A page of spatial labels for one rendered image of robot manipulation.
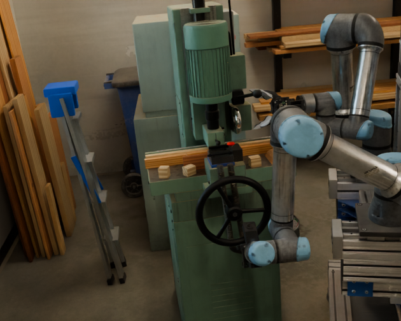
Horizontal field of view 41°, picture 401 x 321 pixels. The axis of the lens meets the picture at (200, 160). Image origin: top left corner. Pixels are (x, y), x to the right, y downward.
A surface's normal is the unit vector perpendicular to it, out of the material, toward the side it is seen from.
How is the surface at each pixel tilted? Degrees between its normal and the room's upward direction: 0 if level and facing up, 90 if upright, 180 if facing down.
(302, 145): 86
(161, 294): 0
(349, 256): 90
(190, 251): 90
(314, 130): 86
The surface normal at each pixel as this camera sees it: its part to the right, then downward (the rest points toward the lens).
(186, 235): 0.15, 0.34
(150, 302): -0.08, -0.93
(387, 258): -0.20, 0.36
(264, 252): 0.06, -0.15
